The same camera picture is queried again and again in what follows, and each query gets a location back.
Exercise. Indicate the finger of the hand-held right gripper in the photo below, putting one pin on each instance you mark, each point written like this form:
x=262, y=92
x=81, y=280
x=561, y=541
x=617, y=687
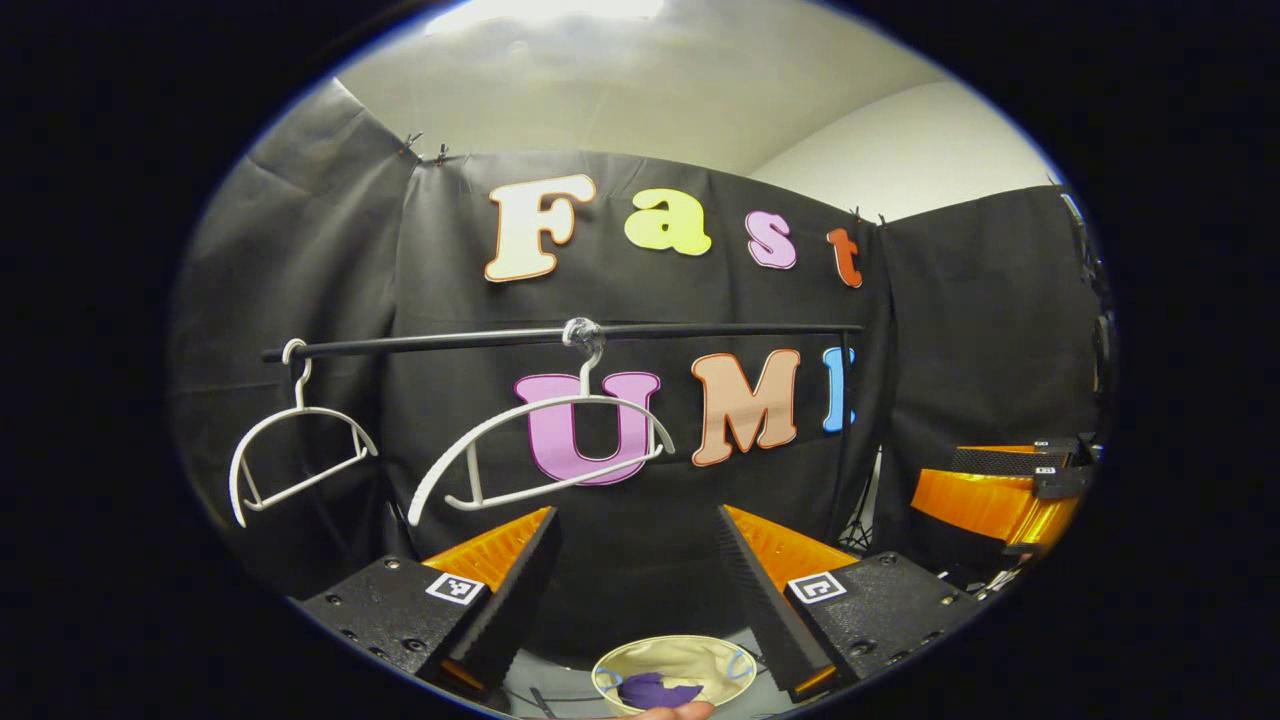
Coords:
x=1010, y=461
x=985, y=505

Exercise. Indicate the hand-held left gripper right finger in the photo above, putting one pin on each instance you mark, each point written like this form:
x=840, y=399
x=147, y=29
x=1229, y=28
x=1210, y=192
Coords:
x=775, y=610

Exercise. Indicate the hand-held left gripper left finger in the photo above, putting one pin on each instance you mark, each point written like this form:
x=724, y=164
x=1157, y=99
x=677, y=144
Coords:
x=510, y=610

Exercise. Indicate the beige laundry hamper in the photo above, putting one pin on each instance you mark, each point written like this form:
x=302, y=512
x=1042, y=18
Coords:
x=680, y=655

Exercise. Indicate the purple shirt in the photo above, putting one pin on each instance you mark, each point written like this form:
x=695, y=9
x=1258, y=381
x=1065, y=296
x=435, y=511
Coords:
x=650, y=690

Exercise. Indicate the white plastic hanger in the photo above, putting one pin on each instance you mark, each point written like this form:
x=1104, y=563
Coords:
x=585, y=400
x=301, y=408

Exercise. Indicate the black clothes rack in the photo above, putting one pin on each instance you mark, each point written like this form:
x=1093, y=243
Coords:
x=420, y=343

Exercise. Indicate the black tripod stand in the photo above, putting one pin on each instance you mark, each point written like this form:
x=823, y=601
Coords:
x=858, y=530

